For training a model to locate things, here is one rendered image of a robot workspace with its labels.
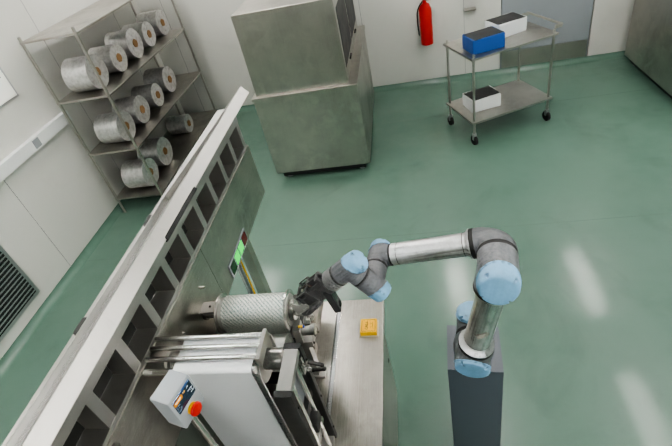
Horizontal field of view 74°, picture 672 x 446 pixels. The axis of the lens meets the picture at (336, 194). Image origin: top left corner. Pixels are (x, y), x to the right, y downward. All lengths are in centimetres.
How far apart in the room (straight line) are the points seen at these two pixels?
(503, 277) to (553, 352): 176
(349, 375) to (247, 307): 50
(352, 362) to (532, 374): 132
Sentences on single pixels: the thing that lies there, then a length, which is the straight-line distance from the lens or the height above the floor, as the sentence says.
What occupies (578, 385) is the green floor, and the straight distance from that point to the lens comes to 295.
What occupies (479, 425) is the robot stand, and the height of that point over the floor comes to 48.
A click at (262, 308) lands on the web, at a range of 164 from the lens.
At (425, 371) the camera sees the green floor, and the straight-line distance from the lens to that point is 291.
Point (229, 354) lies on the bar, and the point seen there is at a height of 145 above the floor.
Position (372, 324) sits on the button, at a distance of 197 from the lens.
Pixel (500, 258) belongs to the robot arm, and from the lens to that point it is 133.
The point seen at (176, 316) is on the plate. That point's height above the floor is 140.
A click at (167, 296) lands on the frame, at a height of 146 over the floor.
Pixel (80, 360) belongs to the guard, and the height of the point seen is 202.
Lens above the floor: 249
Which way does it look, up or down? 36 degrees down
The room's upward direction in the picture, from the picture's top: 14 degrees counter-clockwise
